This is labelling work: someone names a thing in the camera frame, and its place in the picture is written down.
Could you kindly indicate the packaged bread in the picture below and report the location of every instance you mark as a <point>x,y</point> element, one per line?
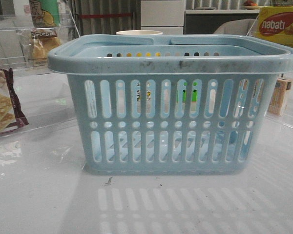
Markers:
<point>42,45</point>

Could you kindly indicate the light blue plastic basket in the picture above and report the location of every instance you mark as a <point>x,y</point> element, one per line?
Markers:
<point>170,104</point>

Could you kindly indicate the white paper cup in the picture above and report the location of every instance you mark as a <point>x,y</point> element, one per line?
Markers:
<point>139,33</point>

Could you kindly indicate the white drawer cabinet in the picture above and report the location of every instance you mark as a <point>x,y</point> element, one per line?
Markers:
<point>166,16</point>

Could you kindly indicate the beige armchair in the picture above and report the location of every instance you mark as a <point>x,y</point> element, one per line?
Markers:
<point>236,27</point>

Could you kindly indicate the small beige carton box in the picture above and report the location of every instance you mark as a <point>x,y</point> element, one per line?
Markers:
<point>278,102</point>

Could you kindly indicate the clear acrylic stand right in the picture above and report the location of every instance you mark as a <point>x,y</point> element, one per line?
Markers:
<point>289,73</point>

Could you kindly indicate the brown cracker snack packet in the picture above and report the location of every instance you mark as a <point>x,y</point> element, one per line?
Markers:
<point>11,115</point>

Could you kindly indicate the clear acrylic shelf left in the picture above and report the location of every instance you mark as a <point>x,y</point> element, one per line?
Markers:
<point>67,31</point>

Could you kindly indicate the green yellow snack bag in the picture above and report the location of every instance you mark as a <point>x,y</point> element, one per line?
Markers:
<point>44,13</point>

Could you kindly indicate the yellow nabati wafer box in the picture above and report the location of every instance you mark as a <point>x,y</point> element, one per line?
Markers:
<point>275,24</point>

